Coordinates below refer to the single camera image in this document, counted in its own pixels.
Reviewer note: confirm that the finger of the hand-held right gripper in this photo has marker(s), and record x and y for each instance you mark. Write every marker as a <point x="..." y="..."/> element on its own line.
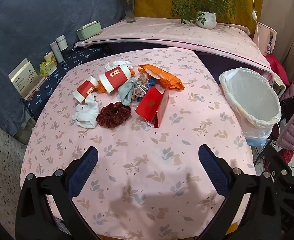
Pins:
<point x="283" y="192"/>

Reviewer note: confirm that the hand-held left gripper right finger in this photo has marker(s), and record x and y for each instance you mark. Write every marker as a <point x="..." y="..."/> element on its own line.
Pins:
<point x="213" y="170"/>

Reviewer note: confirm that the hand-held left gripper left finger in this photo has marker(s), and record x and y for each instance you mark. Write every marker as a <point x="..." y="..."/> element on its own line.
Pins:
<point x="83" y="170"/>

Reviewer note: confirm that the white sock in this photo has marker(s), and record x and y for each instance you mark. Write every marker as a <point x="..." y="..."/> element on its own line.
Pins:
<point x="87" y="115"/>
<point x="118" y="65"/>

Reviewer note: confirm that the maroon velvet scrunchie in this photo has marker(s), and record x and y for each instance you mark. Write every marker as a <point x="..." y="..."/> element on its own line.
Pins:
<point x="114" y="115"/>

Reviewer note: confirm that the small red paper cup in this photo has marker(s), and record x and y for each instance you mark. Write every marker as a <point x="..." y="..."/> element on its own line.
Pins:
<point x="85" y="89"/>

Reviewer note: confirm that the white lined trash bin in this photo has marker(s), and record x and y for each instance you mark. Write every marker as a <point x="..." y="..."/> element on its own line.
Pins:
<point x="251" y="97"/>

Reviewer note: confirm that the red paper bag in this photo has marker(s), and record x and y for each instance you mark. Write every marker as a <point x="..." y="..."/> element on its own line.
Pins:
<point x="150" y="103"/>

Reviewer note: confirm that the large red paper cup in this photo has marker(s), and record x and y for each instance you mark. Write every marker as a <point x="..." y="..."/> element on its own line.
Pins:
<point x="115" y="78"/>

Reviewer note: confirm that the beige scrunchie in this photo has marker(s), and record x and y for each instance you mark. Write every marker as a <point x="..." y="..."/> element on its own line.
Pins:
<point x="139" y="90"/>

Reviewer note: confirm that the orange paper wrapper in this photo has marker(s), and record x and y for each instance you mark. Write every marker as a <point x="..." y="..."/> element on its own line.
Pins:
<point x="167" y="76"/>

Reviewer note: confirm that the pink rabbit print tablecloth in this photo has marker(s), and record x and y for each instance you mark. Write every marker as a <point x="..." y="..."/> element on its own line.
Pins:
<point x="147" y="140"/>

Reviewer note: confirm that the navy patterned cloth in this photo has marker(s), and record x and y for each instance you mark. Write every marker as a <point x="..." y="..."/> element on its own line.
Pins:
<point x="62" y="72"/>

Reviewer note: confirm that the green paper box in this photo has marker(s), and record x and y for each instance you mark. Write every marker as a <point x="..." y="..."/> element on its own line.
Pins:
<point x="47" y="68"/>

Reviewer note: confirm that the white book box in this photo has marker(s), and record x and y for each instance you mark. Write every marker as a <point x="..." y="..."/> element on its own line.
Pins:
<point x="24" y="77"/>

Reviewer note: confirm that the dark purple cloth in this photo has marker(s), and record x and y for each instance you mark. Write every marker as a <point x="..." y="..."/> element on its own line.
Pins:
<point x="211" y="57"/>

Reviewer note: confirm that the small yellow can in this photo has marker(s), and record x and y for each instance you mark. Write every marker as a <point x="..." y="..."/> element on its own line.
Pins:
<point x="49" y="57"/>

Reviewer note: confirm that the tall white cylinder bottle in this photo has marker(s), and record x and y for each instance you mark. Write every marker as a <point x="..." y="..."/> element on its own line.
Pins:
<point x="57" y="52"/>

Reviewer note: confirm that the red cloth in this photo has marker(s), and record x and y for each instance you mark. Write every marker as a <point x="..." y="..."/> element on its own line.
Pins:
<point x="276" y="67"/>

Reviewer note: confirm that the short white cylinder bottle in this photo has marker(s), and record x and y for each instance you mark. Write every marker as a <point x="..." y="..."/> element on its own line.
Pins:
<point x="61" y="43"/>

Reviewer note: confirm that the pale pink shelf cloth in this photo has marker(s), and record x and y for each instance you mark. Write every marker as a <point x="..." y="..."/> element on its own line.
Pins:
<point x="181" y="36"/>

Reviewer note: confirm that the green tissue box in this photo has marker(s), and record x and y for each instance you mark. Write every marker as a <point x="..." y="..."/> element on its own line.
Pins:
<point x="89" y="31"/>

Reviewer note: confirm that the potted green plant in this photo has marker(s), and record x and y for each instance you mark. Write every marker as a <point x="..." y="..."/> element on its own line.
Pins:
<point x="206" y="17"/>

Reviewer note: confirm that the blue grey backdrop cloth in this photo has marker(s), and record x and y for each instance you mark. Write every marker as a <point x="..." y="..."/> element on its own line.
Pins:
<point x="49" y="7"/>

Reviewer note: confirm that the glass vase with red flowers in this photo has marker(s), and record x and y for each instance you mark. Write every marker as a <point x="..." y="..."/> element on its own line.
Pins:
<point x="130" y="10"/>

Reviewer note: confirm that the mustard yellow backdrop cloth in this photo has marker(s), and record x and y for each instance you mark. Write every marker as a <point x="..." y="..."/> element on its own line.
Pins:
<point x="157" y="7"/>

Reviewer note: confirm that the beige curtain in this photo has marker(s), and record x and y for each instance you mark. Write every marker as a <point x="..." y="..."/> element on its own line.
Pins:
<point x="284" y="12"/>

